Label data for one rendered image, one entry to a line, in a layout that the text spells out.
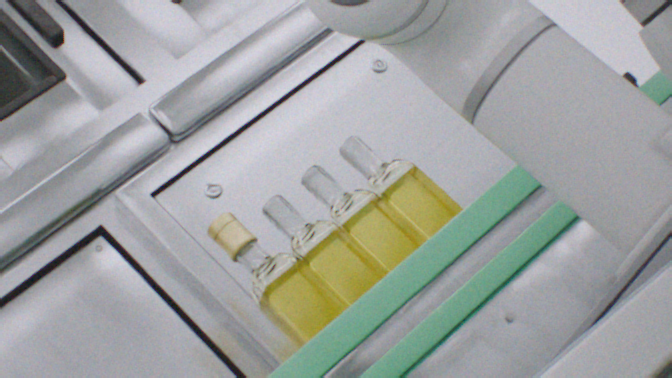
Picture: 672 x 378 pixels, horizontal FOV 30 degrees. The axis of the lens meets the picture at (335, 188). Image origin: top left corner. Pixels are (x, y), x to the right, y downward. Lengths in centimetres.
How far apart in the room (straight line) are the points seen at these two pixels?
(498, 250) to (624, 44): 58
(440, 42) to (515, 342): 35
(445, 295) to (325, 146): 42
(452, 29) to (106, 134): 74
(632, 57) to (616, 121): 86
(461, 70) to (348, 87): 72
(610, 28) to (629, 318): 116
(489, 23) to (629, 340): 36
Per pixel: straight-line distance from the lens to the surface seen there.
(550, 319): 119
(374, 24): 85
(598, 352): 58
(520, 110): 88
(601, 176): 87
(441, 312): 119
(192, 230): 150
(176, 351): 147
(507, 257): 123
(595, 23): 175
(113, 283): 151
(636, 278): 73
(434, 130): 160
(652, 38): 132
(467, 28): 91
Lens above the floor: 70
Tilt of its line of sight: 17 degrees up
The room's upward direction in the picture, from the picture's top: 46 degrees counter-clockwise
